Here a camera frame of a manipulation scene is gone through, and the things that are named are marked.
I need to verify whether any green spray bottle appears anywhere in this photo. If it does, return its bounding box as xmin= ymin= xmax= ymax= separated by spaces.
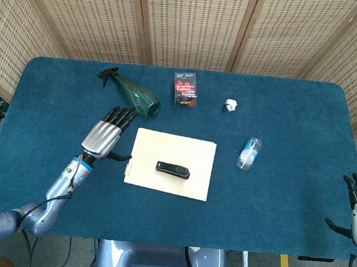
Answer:
xmin=94 ymin=65 xmax=164 ymax=119

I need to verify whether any cream notepad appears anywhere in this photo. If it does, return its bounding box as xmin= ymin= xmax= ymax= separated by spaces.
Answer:
xmin=122 ymin=126 xmax=219 ymax=202

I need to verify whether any woven folding screen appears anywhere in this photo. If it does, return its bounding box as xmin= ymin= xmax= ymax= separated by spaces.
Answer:
xmin=0 ymin=0 xmax=357 ymax=198

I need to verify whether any clear plastic water bottle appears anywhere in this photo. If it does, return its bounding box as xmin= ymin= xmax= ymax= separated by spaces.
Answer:
xmin=235 ymin=136 xmax=263 ymax=172

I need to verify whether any white crumpled paper ball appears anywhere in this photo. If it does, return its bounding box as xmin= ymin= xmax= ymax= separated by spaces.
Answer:
xmin=221 ymin=97 xmax=239 ymax=114

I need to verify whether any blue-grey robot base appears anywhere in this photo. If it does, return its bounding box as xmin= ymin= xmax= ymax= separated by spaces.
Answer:
xmin=92 ymin=238 xmax=229 ymax=267

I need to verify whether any blue table mat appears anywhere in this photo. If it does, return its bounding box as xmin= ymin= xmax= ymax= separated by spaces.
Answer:
xmin=0 ymin=52 xmax=357 ymax=261

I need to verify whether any black stapler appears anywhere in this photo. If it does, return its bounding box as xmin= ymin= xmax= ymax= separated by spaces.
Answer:
xmin=154 ymin=160 xmax=192 ymax=181

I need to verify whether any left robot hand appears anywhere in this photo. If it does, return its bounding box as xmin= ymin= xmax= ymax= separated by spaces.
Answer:
xmin=80 ymin=103 xmax=142 ymax=164

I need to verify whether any black red coffee box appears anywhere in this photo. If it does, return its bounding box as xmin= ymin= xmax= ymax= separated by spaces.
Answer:
xmin=171 ymin=72 xmax=201 ymax=110

